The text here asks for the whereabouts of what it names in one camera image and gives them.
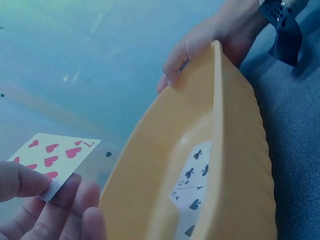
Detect person's left hand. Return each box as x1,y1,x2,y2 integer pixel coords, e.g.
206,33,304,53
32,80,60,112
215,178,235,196
0,160,108,240

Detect clubs playing card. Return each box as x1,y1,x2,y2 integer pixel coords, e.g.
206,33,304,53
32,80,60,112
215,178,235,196
183,140,213,188

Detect black wrist band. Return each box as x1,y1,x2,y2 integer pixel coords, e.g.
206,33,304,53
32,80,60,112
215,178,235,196
258,0,305,67

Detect yellow plastic bowl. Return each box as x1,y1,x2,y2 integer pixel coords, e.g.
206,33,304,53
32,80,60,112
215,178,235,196
98,39,277,240

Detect spades playing card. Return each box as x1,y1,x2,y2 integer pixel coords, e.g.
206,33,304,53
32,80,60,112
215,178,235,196
168,184,209,240

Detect person's right hand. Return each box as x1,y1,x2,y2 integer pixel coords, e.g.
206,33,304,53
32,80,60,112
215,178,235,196
156,0,270,95

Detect seven of hearts playing card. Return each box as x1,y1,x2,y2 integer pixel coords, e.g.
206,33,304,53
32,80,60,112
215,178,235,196
6,132,101,202

